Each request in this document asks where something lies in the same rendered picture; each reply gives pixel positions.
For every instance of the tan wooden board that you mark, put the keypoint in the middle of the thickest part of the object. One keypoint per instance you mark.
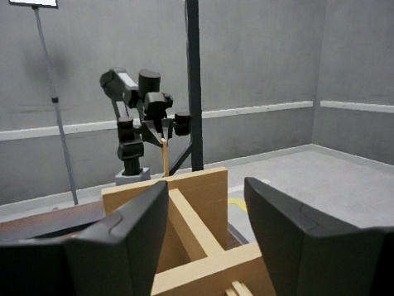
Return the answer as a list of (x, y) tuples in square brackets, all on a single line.
[(206, 191), (212, 275)]

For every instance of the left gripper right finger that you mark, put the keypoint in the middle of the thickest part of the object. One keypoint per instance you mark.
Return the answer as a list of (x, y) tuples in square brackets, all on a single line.
[(308, 252)]

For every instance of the wooden rail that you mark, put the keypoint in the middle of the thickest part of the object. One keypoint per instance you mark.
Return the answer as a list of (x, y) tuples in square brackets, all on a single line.
[(194, 235)]

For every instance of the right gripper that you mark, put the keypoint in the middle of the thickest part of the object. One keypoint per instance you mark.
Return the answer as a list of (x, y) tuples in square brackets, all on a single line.
[(152, 125)]

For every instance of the tan wooden wedge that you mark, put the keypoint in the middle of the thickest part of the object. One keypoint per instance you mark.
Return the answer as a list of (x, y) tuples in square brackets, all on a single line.
[(238, 289), (164, 158)]

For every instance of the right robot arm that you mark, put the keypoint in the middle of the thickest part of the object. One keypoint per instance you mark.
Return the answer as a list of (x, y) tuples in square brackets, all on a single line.
[(152, 101)]

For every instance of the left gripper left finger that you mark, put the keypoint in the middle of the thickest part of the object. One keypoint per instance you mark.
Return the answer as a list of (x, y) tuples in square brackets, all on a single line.
[(116, 256)]

